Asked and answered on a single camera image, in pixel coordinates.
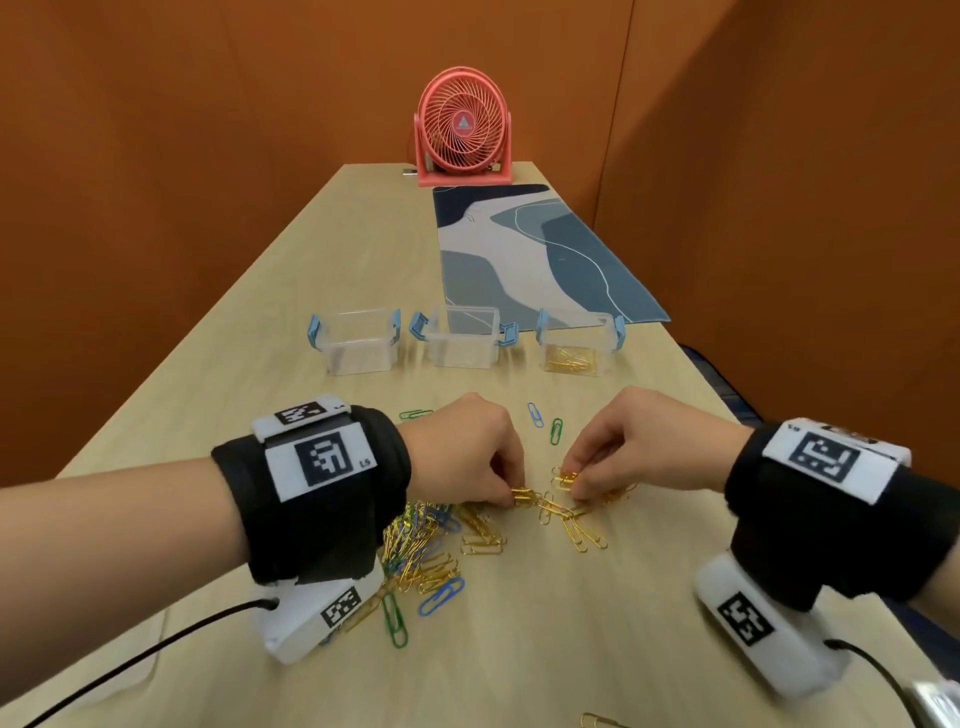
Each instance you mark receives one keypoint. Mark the person's left forearm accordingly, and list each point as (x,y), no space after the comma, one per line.
(112,562)

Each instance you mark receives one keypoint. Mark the person's left hand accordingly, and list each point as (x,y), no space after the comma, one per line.
(465,450)

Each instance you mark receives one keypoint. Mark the heap of gold paper clips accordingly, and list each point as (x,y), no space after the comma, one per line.
(570,360)

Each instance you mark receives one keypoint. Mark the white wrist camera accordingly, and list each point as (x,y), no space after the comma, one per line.
(300,630)
(780,652)

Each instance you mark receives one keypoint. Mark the person's right hand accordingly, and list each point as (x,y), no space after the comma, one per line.
(660,450)

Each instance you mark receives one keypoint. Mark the clear box with blue latches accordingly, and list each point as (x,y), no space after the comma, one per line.
(577,334)
(463,349)
(358,352)

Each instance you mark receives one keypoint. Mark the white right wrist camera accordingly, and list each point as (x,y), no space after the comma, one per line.
(780,652)

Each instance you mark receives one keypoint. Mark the bunch of gold paper clips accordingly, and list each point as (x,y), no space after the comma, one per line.
(568,480)

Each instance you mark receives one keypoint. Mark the person's right forearm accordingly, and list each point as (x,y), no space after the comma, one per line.
(945,600)

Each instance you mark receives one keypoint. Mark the shiny grey metal object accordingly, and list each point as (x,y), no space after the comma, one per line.
(934,703)

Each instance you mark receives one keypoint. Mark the pink desk fan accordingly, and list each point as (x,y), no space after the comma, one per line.
(463,124)

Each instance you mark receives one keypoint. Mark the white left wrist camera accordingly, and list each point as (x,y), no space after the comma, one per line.
(300,630)

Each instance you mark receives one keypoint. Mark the single gold paper clip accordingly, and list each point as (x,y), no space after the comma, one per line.
(596,721)

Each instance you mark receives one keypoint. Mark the black right wristband with tags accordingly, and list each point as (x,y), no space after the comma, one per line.
(787,540)

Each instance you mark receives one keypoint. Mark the pile of mixed paper clips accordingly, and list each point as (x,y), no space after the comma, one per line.
(420,547)

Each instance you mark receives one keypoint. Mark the blue patterned desk mat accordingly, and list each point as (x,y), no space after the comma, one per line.
(570,262)

